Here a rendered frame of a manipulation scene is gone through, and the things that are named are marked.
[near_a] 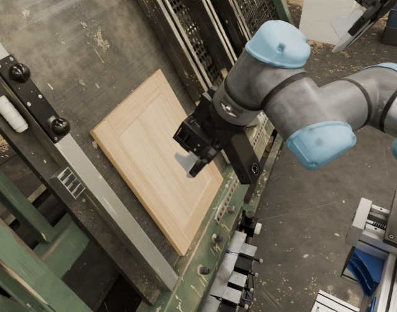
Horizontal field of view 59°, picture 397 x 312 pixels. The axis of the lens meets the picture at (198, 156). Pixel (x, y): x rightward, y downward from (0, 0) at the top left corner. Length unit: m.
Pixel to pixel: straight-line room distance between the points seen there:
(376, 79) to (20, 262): 0.69
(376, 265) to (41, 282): 0.93
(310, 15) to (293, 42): 4.50
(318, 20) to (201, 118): 4.43
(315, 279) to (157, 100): 1.49
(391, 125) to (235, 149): 0.23
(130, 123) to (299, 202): 1.75
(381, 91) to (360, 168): 2.48
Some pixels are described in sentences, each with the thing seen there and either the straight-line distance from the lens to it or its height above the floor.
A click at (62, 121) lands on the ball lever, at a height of 1.46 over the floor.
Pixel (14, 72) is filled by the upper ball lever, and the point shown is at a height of 1.56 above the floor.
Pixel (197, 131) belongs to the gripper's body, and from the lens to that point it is 0.60.
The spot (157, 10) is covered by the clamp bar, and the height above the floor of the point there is 1.46.
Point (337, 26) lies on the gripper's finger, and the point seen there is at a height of 1.59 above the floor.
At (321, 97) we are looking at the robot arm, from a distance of 0.47.
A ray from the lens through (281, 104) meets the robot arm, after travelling 0.46.
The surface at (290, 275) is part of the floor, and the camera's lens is 2.21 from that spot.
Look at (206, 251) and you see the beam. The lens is 1.20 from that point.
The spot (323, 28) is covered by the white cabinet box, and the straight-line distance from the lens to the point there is 4.98.
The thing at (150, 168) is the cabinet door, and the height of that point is 1.13.
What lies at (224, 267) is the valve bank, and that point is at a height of 0.74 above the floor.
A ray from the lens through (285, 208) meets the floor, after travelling 2.52.
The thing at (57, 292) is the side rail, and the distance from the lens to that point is 0.83.
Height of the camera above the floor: 1.85
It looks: 41 degrees down
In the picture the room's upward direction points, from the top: straight up
